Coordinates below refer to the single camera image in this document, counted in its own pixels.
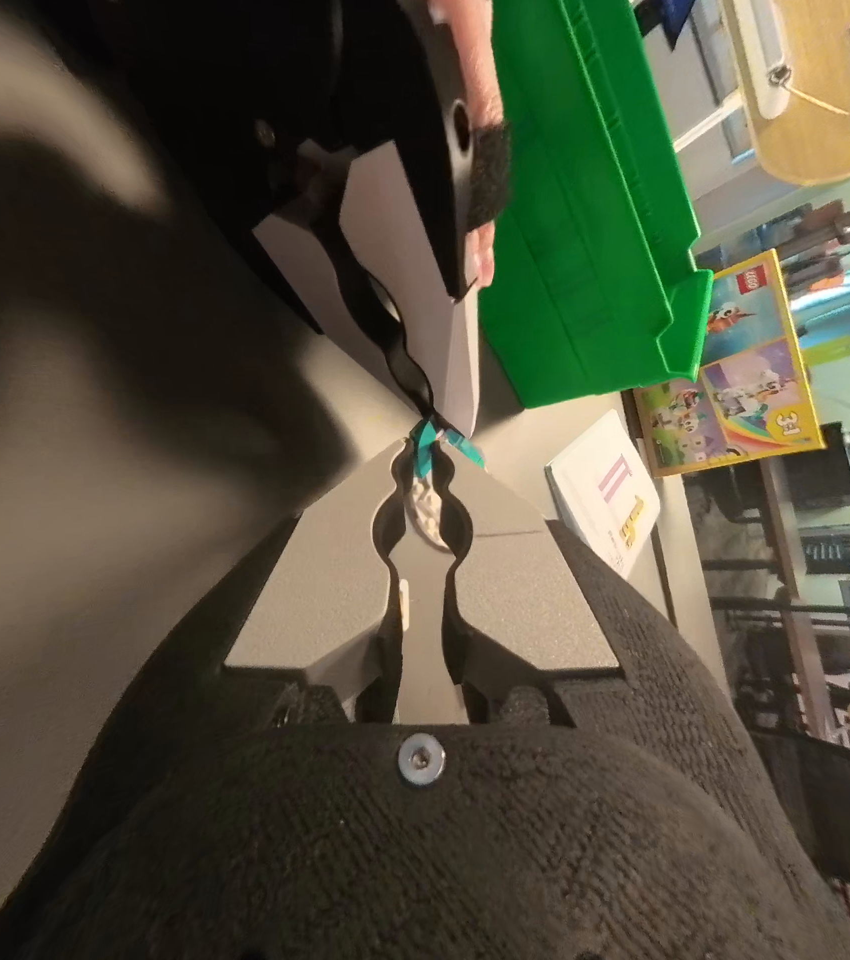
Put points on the thick instruction booklet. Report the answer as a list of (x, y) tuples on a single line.
[(590, 480)]

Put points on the green plastic bin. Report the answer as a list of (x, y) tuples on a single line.
[(590, 262)]

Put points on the person's left hand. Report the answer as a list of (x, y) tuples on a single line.
[(470, 67)]

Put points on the teal brick piece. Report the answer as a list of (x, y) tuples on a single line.
[(423, 450)]

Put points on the dark metal shelving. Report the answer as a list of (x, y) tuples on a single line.
[(769, 525)]

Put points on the white round studded plate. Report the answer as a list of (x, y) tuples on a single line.
[(425, 517)]

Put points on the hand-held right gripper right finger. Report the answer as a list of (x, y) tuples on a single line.
[(530, 600)]

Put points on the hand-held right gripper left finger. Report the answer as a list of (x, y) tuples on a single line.
[(305, 600)]

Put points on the yellow toy set box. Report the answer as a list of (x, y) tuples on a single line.
[(758, 390)]

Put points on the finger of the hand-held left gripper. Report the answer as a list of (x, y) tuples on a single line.
[(432, 322), (305, 262)]

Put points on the black mesh office chair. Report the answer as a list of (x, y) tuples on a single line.
[(829, 795)]

